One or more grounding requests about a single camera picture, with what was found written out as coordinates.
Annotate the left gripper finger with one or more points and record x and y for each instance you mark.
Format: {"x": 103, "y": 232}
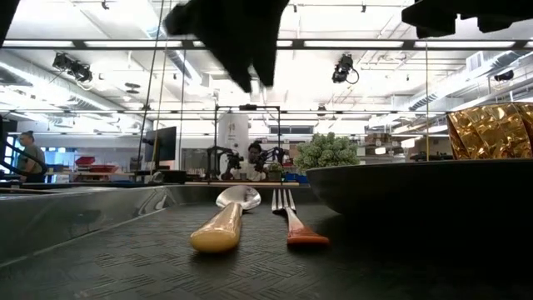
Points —
{"x": 239, "y": 66}
{"x": 266, "y": 62}

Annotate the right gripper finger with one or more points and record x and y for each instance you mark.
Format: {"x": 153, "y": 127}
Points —
{"x": 435, "y": 30}
{"x": 495, "y": 25}

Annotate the amber faceted cup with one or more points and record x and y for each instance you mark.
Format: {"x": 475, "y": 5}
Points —
{"x": 487, "y": 133}

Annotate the black round plate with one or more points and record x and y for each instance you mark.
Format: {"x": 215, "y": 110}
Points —
{"x": 416, "y": 187}

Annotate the black square tray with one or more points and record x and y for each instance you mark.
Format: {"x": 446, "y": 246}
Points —
{"x": 125, "y": 258}

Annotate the white column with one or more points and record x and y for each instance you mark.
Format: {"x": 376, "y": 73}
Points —
{"x": 233, "y": 129}

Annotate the background robot rig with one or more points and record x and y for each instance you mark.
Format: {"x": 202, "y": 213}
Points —
{"x": 216, "y": 158}

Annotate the person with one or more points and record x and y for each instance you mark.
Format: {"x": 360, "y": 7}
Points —
{"x": 252, "y": 164}
{"x": 31, "y": 156}

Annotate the small potted plant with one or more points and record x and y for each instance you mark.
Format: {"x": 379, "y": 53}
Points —
{"x": 275, "y": 168}

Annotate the green artificial plant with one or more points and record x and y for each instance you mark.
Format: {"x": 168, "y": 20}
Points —
{"x": 327, "y": 152}

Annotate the black monitor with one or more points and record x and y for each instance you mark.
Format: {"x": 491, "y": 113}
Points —
{"x": 164, "y": 146}

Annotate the blue box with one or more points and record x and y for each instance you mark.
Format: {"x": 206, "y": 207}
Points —
{"x": 297, "y": 178}

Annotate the red bin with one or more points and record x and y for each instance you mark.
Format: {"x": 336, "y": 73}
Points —
{"x": 100, "y": 168}

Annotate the black ceiling-hung camera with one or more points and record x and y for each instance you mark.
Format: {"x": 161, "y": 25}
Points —
{"x": 342, "y": 68}

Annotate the black aluminium table frame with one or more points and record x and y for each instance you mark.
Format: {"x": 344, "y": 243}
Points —
{"x": 354, "y": 43}

